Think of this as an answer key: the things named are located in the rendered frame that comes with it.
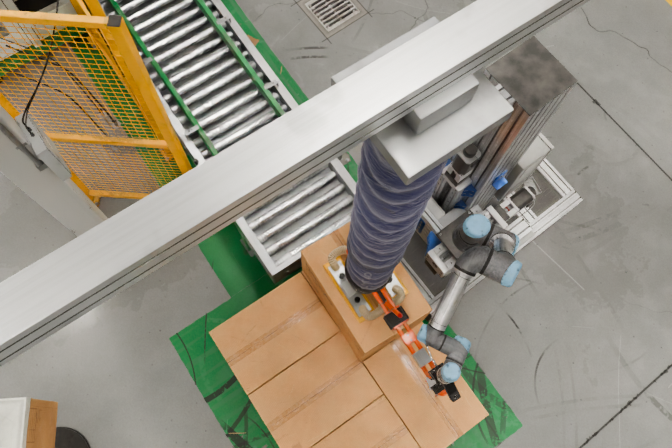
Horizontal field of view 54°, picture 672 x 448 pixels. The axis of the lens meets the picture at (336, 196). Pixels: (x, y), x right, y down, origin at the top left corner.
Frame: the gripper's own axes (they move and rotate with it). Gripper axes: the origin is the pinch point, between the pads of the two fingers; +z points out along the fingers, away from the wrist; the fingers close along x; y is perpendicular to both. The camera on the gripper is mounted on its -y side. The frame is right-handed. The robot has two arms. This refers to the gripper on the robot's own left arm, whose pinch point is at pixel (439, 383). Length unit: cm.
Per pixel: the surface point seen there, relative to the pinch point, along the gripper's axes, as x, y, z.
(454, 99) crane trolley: 0, 51, -188
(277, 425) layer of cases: 74, 26, 53
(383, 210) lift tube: 10, 53, -128
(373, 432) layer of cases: 33, -3, 53
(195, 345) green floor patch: 95, 95, 107
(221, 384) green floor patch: 93, 67, 107
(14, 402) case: 168, 95, 5
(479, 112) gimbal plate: -7, 48, -180
